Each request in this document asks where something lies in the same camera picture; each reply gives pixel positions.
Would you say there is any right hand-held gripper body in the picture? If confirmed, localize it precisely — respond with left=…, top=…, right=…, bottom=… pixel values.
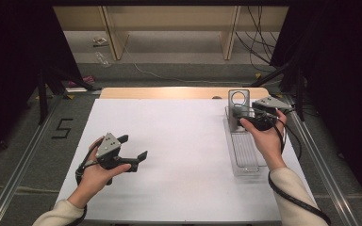
left=244, top=95, right=294, bottom=132

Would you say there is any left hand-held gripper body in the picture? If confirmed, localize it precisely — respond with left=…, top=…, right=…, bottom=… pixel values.
left=94, top=132, right=140, bottom=186

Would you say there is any grey phone case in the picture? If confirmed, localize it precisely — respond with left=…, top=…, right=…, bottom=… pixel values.
left=227, top=89, right=252, bottom=132

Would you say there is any clear plastic tray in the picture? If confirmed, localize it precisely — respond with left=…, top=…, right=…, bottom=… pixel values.
left=222, top=105, right=269, bottom=177

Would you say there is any person's left hand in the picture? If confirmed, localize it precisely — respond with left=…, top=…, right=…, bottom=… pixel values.
left=82, top=136, right=133, bottom=203

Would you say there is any person's right hand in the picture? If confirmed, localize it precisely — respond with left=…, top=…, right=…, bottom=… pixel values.
left=239, top=109, right=289, bottom=171

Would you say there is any black metal stand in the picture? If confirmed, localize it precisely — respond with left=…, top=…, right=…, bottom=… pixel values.
left=37, top=66, right=102, bottom=126
left=250, top=60, right=306, bottom=122

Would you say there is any white board mat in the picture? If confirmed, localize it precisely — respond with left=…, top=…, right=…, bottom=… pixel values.
left=55, top=98, right=320, bottom=222

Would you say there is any wooden table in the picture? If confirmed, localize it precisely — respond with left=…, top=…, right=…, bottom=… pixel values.
left=99, top=87, right=272, bottom=101

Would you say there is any pink object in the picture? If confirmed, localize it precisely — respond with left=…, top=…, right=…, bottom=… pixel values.
left=68, top=74, right=95, bottom=89

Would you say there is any black curtain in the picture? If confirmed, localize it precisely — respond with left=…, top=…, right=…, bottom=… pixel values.
left=0, top=0, right=83, bottom=164
left=269, top=0, right=362, bottom=216

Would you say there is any small floor debris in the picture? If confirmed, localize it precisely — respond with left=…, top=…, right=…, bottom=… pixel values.
left=91, top=36, right=109, bottom=48

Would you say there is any wooden shelf unit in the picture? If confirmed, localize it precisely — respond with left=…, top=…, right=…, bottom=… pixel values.
left=52, top=5, right=290, bottom=61

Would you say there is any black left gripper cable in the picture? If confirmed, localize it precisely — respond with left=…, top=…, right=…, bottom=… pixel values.
left=65, top=144, right=106, bottom=226

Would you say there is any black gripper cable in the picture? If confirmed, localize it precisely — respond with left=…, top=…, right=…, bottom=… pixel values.
left=265, top=107, right=333, bottom=226
left=65, top=144, right=106, bottom=226

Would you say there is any bundle of black cables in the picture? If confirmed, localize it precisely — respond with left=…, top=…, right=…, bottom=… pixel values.
left=234, top=5, right=285, bottom=73

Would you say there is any metal floor rail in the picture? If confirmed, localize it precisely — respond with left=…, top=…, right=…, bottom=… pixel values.
left=0, top=89, right=102, bottom=226
left=275, top=93, right=361, bottom=226

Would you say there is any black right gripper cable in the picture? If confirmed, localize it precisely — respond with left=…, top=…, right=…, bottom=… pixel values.
left=265, top=107, right=333, bottom=226

